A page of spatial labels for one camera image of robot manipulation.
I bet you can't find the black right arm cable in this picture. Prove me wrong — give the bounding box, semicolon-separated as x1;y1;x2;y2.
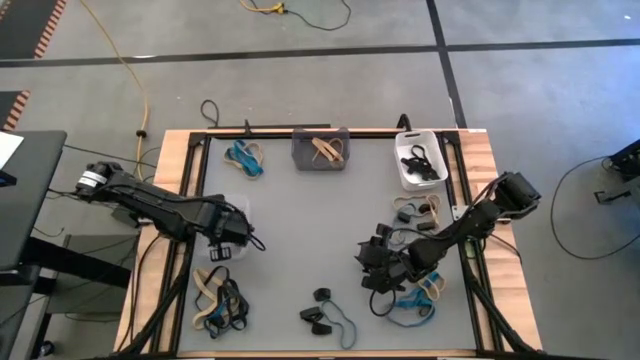
368;289;397;318

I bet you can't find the tan rubber band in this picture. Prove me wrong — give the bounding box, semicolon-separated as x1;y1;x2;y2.
310;137;346;164
223;142;265;171
416;272;448;302
192;267;226;302
192;298;224;331
312;142;345;166
392;193;443;227

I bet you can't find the wide blue rubber band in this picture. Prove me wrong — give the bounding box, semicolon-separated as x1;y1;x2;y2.
392;287;437;315
230;139;265;179

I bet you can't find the white paper sheet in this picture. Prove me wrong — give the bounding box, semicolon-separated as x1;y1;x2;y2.
0;132;25;170

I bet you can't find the yellow extension cable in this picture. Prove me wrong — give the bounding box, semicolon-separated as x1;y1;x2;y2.
79;0;151;181

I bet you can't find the yellow plug cable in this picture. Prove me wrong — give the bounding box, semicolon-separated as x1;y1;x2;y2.
239;0;287;15

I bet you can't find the grey translucent basket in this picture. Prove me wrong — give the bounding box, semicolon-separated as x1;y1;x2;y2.
291;127;351;172

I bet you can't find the long blue rubber band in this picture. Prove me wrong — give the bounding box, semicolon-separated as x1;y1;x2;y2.
385;299;437;329

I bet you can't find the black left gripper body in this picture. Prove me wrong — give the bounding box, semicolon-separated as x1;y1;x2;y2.
207;197;254;249

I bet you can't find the black orange-striped floor mat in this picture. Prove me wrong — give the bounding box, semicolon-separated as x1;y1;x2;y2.
0;0;68;60
0;89;31;132

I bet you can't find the black equipment stand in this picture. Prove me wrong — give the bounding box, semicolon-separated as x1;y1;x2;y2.
593;138;640;205

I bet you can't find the white plastic basket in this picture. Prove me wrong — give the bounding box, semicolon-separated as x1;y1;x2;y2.
393;129;450;192

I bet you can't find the black desk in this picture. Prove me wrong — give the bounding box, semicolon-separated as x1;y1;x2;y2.
0;130;68;271

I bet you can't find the black floor cable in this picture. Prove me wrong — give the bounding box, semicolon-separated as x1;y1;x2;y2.
282;0;352;32
549;155;640;261

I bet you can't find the black looped cable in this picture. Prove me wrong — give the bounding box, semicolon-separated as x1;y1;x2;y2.
200;98;222;129

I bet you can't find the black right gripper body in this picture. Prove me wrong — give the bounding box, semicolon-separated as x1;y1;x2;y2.
360;223;426;295

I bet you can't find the thin blue rubber band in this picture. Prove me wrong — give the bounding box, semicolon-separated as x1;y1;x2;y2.
319;298;358;350

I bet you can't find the black aluminium table frame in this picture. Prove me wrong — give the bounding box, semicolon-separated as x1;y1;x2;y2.
114;118;544;360

